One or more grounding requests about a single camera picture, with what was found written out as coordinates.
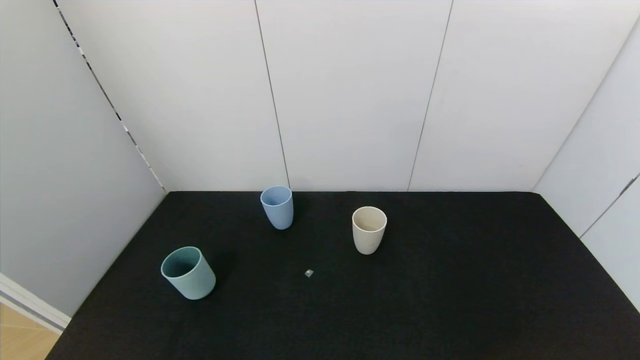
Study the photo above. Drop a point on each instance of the light blue plastic cup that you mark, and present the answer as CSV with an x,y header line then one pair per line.
x,y
278,215

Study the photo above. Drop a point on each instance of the white partition base rail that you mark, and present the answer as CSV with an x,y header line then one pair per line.
x,y
30,302

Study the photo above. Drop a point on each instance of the teal plastic cup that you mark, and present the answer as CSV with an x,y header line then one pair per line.
x,y
192,282

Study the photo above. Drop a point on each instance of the beige plastic cup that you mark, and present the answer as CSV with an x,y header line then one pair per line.
x,y
369,240

